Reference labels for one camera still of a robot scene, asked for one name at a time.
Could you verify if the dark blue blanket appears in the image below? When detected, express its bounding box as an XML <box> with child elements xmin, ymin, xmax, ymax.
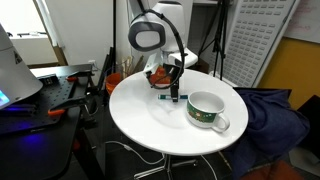
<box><xmin>222</xmin><ymin>87</ymin><xmax>311</xmax><ymax>180</ymax></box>

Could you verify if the round white table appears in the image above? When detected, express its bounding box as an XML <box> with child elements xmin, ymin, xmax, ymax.
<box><xmin>108</xmin><ymin>67</ymin><xmax>250</xmax><ymax>180</ymax></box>

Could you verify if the wooden sticks bundle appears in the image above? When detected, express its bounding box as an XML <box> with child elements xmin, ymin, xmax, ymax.
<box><xmin>116</xmin><ymin>54</ymin><xmax>145</xmax><ymax>80</ymax></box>

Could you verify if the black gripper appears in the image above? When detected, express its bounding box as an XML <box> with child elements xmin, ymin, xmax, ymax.
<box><xmin>154</xmin><ymin>61</ymin><xmax>184</xmax><ymax>103</ymax></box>

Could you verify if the window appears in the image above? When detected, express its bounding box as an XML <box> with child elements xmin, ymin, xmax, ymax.
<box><xmin>0</xmin><ymin>0</ymin><xmax>52</xmax><ymax>40</ymax></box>

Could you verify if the red cardboard card box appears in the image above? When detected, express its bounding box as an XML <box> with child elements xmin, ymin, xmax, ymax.
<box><xmin>148</xmin><ymin>66</ymin><xmax>174</xmax><ymax>85</ymax></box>

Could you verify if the black breadboard table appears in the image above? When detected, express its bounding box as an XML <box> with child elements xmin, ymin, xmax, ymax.
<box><xmin>0</xmin><ymin>63</ymin><xmax>105</xmax><ymax>180</ymax></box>

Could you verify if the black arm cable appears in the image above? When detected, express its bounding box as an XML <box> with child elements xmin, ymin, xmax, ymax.
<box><xmin>136</xmin><ymin>0</ymin><xmax>188</xmax><ymax>90</ymax></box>

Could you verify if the wall whiteboard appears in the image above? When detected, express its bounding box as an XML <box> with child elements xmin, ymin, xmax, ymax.
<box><xmin>283</xmin><ymin>0</ymin><xmax>320</xmax><ymax>45</ymax></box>

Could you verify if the black tripod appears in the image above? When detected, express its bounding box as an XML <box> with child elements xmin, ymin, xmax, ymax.
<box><xmin>194</xmin><ymin>0</ymin><xmax>232</xmax><ymax>81</ymax></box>

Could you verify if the white green Christmas mug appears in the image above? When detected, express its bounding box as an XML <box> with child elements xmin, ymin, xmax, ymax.
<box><xmin>185</xmin><ymin>90</ymin><xmax>231</xmax><ymax>134</ymax></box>

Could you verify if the green dry erase marker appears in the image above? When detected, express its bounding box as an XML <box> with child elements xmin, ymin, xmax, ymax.
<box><xmin>157</xmin><ymin>93</ymin><xmax>190</xmax><ymax>101</ymax></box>

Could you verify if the thin white floor cable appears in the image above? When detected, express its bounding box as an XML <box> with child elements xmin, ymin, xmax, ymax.
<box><xmin>200</xmin><ymin>154</ymin><xmax>220</xmax><ymax>180</ymax></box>

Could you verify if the orange bucket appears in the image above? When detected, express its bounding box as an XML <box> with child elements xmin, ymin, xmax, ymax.
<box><xmin>105</xmin><ymin>72</ymin><xmax>123</xmax><ymax>96</ymax></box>

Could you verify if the black controller box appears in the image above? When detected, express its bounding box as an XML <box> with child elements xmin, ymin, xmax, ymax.
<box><xmin>37</xmin><ymin>74</ymin><xmax>58</xmax><ymax>87</ymax></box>

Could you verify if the orange floor mat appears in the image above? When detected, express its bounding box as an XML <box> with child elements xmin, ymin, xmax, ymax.
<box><xmin>239</xmin><ymin>159</ymin><xmax>303</xmax><ymax>180</ymax></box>

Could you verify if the white perforated panel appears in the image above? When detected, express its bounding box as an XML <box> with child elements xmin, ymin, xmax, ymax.
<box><xmin>208</xmin><ymin>0</ymin><xmax>301</xmax><ymax>89</ymax></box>

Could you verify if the black light stand pole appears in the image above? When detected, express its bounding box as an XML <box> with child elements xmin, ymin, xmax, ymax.
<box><xmin>97</xmin><ymin>0</ymin><xmax>118</xmax><ymax>92</ymax></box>

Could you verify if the black clamp orange handle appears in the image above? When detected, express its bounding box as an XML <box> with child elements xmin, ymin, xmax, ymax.
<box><xmin>47</xmin><ymin>94</ymin><xmax>92</xmax><ymax>117</ymax></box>
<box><xmin>65</xmin><ymin>70</ymin><xmax>96</xmax><ymax>83</ymax></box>

